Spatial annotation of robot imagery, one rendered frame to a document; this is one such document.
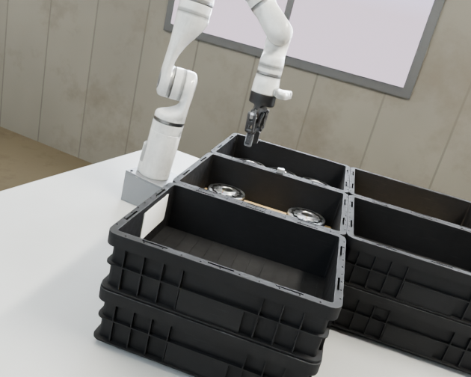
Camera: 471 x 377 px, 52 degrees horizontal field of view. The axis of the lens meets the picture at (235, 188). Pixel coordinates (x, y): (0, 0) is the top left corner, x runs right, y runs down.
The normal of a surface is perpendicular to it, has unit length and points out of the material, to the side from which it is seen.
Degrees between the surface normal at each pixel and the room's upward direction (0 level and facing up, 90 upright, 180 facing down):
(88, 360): 0
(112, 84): 90
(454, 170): 90
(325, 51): 90
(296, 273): 0
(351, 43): 90
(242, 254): 0
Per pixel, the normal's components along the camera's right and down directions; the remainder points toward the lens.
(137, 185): -0.39, 0.24
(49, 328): 0.23, -0.91
